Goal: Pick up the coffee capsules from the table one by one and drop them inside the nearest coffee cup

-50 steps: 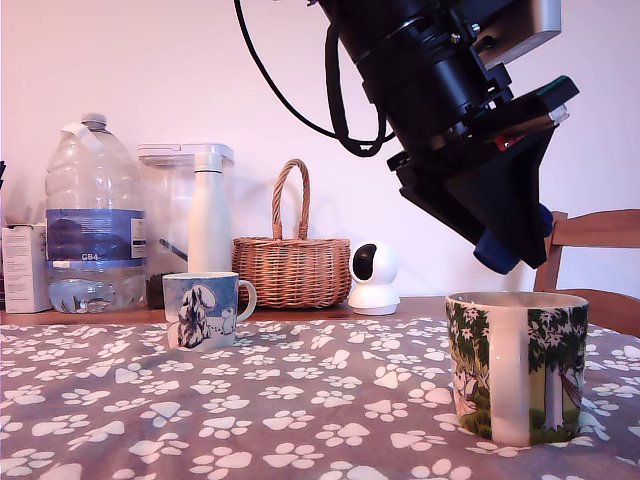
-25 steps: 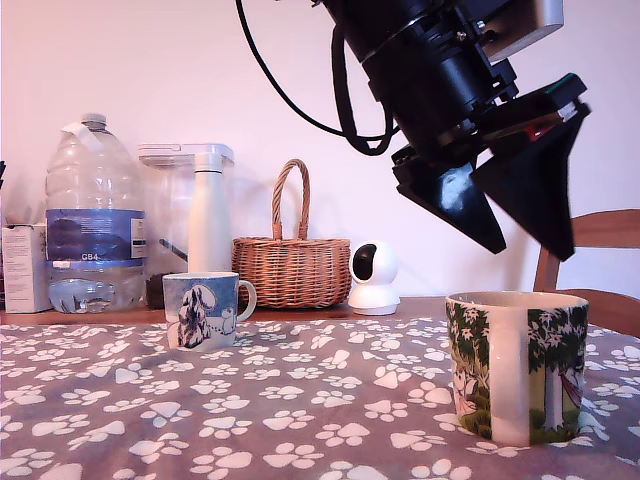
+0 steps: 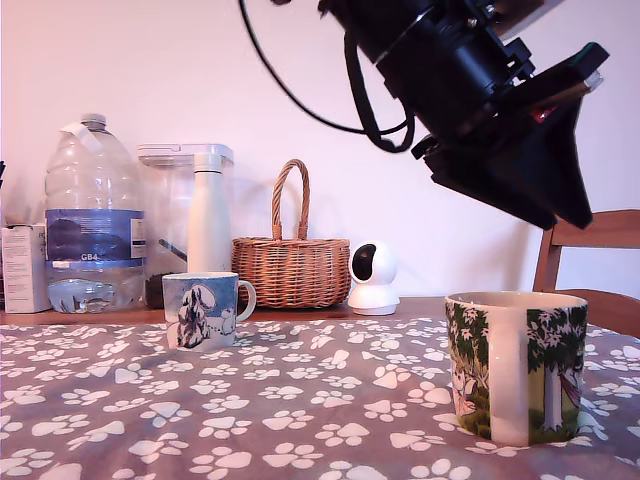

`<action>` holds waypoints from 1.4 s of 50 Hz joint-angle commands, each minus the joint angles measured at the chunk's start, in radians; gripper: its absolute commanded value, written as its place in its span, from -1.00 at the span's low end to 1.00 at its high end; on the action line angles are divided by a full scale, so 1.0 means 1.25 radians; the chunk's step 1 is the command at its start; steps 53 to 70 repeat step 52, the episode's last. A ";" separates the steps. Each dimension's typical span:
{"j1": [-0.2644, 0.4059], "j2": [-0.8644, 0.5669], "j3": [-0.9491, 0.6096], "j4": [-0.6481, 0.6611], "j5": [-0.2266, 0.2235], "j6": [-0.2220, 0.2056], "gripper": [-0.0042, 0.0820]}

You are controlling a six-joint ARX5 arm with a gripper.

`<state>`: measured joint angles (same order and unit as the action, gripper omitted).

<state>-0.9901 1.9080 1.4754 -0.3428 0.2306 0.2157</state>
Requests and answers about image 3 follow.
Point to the white metal bottle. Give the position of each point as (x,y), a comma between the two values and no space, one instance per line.
(209,225)

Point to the large clear water bottle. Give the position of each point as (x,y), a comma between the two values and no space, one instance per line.
(92,215)

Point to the clear container with white lid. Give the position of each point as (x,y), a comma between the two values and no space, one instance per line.
(167,210)

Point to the small white round camera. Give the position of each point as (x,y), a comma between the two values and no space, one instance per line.
(382,270)

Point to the grey paw print tablecloth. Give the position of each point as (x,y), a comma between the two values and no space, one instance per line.
(300,410)

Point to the green illustrated mug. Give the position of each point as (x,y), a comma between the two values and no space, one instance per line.
(510,370)

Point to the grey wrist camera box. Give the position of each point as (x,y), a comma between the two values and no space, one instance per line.
(520,12)

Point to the wooden chair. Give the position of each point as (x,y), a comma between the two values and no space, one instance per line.
(610,230)

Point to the white cardboard box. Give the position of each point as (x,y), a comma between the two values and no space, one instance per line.
(22,270)

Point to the blue illustrated mug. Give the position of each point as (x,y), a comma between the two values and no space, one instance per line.
(200,310)

